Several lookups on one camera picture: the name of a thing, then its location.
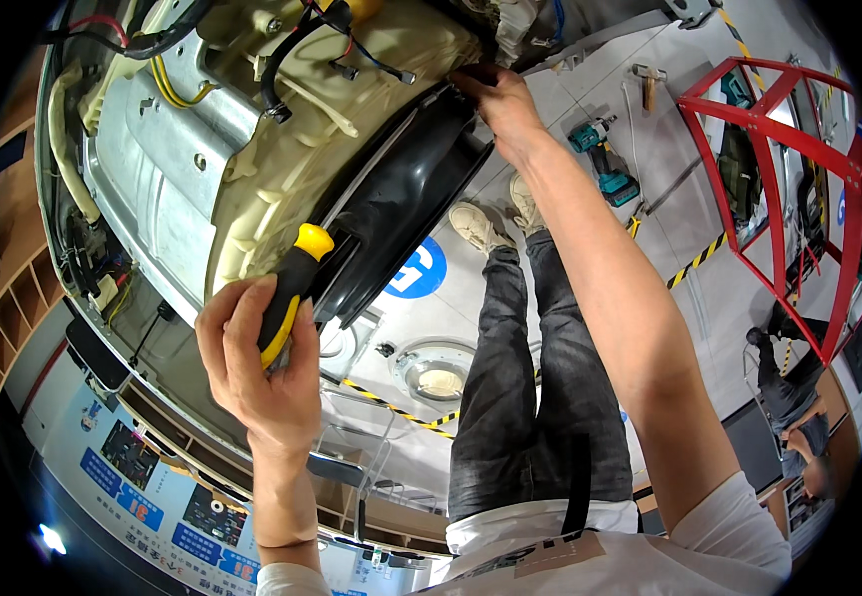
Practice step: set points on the person's left hand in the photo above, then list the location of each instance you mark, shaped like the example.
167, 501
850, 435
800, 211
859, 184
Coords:
252, 387

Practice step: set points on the person's right hand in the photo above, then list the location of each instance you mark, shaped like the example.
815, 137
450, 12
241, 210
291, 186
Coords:
509, 112

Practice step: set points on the person's right fingers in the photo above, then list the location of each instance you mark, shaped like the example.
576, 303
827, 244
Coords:
484, 78

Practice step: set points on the black rubber door gasket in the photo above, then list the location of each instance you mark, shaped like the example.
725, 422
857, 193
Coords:
401, 186

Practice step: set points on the cream plastic washer tub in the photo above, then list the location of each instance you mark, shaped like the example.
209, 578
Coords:
304, 156

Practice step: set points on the blue round floor sticker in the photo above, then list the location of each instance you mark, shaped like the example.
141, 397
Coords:
423, 272

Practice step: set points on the green bag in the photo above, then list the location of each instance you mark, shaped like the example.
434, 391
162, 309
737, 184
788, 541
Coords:
740, 175

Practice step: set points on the person's legs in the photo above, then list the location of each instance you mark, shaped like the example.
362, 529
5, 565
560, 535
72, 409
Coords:
543, 372

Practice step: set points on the person's body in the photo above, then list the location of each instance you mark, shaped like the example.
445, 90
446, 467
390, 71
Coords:
624, 559

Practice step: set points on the wooden cubby shelf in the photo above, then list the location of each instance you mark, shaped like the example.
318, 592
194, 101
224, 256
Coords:
18, 313

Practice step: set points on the red metal frame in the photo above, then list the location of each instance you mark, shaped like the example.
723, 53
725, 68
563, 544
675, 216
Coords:
773, 194

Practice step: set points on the blue white wall poster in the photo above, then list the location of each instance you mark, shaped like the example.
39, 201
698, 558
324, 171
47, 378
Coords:
148, 499

